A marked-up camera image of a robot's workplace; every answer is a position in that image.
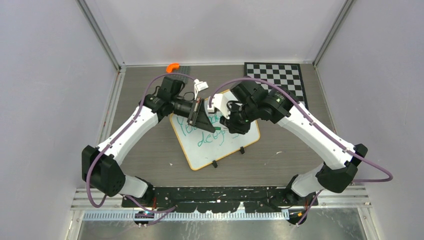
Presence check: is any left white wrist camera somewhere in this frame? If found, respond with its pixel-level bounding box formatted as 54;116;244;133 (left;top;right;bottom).
193;78;209;99

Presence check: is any purple cable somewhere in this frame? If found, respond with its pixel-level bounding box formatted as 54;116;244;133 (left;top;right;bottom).
207;76;394;229
85;73;200;227

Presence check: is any orange curved block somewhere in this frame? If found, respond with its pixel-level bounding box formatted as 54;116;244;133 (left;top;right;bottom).
165;62;180;73

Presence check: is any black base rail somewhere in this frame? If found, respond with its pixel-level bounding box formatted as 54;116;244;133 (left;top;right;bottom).
120;186;316;214

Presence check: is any white slotted cable duct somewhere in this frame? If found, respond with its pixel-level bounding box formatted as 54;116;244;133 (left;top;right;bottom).
82;209;290;221

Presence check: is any aluminium frame rail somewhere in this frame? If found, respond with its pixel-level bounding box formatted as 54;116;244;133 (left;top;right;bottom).
70;187;371;212

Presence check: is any black white checkerboard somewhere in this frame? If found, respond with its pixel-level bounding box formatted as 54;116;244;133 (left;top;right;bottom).
244;62;308;108

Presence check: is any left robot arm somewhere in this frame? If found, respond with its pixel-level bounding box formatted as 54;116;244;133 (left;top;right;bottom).
81;73;216;208

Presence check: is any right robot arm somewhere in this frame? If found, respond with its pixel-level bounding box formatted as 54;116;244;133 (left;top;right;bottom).
208;77;368;205

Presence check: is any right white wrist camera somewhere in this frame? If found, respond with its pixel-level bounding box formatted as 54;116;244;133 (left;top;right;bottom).
207;93;230;119

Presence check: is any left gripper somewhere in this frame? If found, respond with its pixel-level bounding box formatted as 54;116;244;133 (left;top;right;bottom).
171;97;215;133

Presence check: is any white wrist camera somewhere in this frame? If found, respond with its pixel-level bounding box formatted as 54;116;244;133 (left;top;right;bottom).
207;93;230;119
193;78;209;99

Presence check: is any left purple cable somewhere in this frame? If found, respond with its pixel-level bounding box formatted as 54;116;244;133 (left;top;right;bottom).
85;73;200;227

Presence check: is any grey lego baseplate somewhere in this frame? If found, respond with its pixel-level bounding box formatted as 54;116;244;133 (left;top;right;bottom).
172;65;191;82

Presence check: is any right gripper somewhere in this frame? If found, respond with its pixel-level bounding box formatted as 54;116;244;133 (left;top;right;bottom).
219;101;259;135

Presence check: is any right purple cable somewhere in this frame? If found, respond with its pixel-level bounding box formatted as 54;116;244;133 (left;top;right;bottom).
207;76;394;229

